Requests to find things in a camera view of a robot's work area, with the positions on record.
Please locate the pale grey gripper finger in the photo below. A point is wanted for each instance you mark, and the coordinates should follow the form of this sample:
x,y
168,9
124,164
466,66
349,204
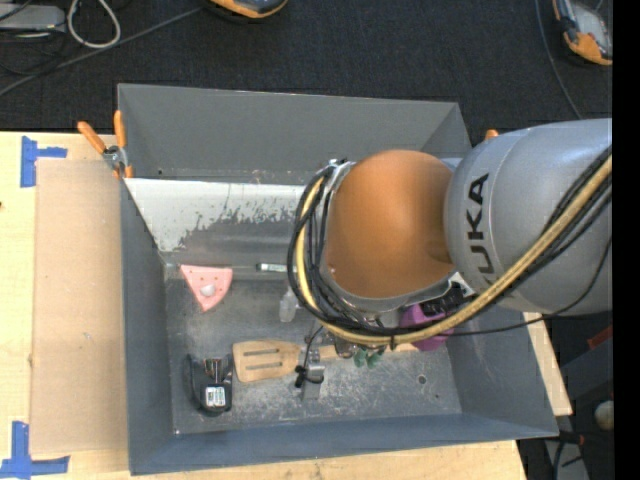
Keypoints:
x,y
313,355
314,375

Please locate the black device with white label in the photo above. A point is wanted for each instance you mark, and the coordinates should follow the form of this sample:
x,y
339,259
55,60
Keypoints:
x,y
212,393

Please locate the wooden slotted spatula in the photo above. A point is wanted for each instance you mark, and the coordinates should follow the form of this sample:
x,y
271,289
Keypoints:
x,y
262,360

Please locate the brown cardboard board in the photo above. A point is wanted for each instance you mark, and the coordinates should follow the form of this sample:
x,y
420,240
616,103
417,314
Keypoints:
x,y
75,308

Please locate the small clear plastic bottle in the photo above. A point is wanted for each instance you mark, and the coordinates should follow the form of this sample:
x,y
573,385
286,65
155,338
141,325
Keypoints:
x,y
288,308

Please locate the purple plastic object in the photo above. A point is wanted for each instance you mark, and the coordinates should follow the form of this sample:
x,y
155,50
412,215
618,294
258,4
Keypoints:
x,y
422,325

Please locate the small black and white marker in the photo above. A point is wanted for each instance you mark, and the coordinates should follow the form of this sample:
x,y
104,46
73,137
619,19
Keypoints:
x,y
271,267

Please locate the pink triangular toy slice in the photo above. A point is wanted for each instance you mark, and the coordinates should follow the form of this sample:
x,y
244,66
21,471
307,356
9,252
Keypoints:
x,y
207,283

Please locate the grey metal bin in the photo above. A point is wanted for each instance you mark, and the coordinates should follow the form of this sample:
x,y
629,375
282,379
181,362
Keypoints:
x,y
210,133

